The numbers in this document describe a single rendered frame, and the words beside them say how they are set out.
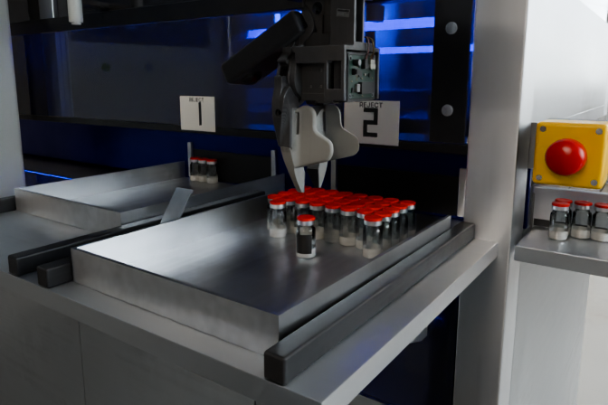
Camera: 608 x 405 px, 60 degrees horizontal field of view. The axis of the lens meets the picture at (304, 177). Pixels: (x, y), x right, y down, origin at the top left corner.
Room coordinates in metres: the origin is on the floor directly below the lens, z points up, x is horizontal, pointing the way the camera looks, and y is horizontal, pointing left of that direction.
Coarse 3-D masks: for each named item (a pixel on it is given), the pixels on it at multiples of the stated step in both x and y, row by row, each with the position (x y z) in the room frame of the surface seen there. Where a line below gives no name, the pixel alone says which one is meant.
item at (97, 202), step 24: (144, 168) 0.97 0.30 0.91; (168, 168) 1.02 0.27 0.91; (24, 192) 0.76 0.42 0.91; (48, 192) 0.82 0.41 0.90; (72, 192) 0.85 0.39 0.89; (96, 192) 0.89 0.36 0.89; (120, 192) 0.91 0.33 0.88; (144, 192) 0.91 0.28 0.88; (168, 192) 0.91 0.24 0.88; (216, 192) 0.77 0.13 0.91; (240, 192) 0.81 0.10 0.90; (48, 216) 0.73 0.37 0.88; (72, 216) 0.69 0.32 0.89; (96, 216) 0.66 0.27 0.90; (120, 216) 0.63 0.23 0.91; (144, 216) 0.66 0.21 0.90
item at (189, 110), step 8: (184, 96) 0.94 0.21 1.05; (192, 96) 0.92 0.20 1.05; (184, 104) 0.94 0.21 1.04; (192, 104) 0.93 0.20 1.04; (208, 104) 0.90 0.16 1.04; (184, 112) 0.94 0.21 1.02; (192, 112) 0.93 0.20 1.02; (208, 112) 0.90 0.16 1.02; (184, 120) 0.94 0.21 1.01; (192, 120) 0.93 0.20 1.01; (208, 120) 0.90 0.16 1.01; (184, 128) 0.94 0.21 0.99; (192, 128) 0.93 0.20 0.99; (200, 128) 0.91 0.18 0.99; (208, 128) 0.90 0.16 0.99
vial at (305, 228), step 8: (304, 224) 0.55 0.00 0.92; (312, 224) 0.56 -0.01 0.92; (296, 232) 0.56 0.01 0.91; (304, 232) 0.55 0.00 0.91; (312, 232) 0.56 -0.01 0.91; (296, 240) 0.56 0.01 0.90; (312, 240) 0.56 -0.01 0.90; (296, 248) 0.56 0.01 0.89; (312, 248) 0.56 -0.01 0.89; (304, 256) 0.55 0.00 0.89; (312, 256) 0.56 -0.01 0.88
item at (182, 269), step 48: (96, 240) 0.52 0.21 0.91; (144, 240) 0.56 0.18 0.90; (192, 240) 0.62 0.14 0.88; (240, 240) 0.62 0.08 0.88; (288, 240) 0.62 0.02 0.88; (96, 288) 0.47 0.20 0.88; (144, 288) 0.43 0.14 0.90; (192, 288) 0.39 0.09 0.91; (240, 288) 0.47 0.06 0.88; (288, 288) 0.47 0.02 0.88; (336, 288) 0.40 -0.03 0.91; (240, 336) 0.36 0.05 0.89
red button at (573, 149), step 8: (552, 144) 0.57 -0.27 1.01; (560, 144) 0.56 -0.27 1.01; (568, 144) 0.55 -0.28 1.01; (576, 144) 0.55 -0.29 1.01; (552, 152) 0.56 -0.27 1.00; (560, 152) 0.56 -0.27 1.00; (568, 152) 0.55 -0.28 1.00; (576, 152) 0.55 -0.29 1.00; (584, 152) 0.55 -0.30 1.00; (552, 160) 0.56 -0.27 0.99; (560, 160) 0.55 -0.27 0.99; (568, 160) 0.55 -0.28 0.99; (576, 160) 0.55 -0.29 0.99; (584, 160) 0.55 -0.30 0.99; (552, 168) 0.56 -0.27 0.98; (560, 168) 0.55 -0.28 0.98; (568, 168) 0.55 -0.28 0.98; (576, 168) 0.55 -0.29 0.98
